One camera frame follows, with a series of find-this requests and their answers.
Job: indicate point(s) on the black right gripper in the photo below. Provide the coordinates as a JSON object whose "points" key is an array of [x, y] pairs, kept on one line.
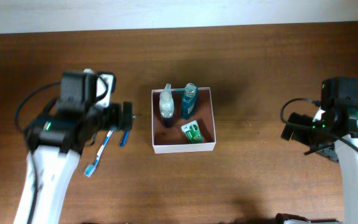
{"points": [[302, 122]]}

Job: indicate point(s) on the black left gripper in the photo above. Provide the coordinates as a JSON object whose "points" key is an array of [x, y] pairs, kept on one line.
{"points": [[115, 122]]}

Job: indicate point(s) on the blue disposable razor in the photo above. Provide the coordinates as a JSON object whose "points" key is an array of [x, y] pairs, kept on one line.
{"points": [[126, 132]]}

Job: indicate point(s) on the clear spray bottle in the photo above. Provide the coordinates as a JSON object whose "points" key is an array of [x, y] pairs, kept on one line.
{"points": [[167, 107]]}

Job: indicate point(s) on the blue mouthwash bottle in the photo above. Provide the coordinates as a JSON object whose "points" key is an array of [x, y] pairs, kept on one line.
{"points": [[189, 101]]}

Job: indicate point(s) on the green Dettol soap pack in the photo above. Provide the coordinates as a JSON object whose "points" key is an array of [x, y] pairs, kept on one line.
{"points": [[193, 133]]}

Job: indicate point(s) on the blue white toothbrush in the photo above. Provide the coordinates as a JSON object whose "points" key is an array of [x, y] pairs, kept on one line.
{"points": [[92, 167]]}

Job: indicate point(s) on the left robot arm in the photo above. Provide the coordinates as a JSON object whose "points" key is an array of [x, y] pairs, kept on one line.
{"points": [[59, 133]]}

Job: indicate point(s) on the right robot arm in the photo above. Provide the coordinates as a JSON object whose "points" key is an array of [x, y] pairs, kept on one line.
{"points": [[332, 133]]}

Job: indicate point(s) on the white cardboard box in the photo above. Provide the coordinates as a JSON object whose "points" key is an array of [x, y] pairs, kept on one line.
{"points": [[173, 140]]}

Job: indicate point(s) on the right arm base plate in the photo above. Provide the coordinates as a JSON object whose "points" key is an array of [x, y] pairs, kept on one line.
{"points": [[284, 218]]}

